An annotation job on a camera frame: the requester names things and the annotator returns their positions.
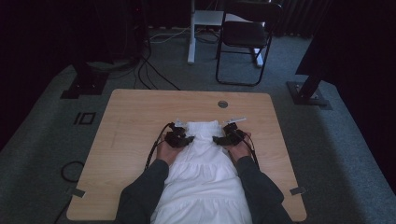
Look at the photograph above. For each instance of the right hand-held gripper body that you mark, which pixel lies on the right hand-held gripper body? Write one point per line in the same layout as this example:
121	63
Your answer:
233	133

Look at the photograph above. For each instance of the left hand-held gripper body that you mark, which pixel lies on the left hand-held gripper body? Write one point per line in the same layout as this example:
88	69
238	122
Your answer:
174	137

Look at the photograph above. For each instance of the white gathered dress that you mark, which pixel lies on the white gathered dress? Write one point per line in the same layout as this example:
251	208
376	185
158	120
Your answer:
202	174

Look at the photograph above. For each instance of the person's left hand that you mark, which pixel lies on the person's left hand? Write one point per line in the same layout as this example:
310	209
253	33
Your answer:
166	153

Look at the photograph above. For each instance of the person's right hand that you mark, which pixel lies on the person's right hand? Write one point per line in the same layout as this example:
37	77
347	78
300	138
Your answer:
239	152

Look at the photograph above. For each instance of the grey round table grommet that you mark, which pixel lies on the grey round table grommet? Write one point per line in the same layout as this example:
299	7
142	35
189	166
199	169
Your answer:
223	104

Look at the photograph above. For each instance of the grey tape piece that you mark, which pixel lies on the grey tape piece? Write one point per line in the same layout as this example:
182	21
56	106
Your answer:
78	192
297	190

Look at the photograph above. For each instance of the black slanted stand with base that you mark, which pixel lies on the black slanted stand with base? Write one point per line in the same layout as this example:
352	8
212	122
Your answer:
308	90

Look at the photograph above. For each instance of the black folding chair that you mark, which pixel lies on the black folding chair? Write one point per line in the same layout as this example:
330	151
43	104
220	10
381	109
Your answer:
246	34

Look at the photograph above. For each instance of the black stand with square base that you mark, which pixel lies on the black stand with square base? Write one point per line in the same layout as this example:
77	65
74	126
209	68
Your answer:
85	82

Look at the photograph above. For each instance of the white desk frame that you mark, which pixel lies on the white desk frame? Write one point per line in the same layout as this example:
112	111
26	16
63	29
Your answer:
194	37

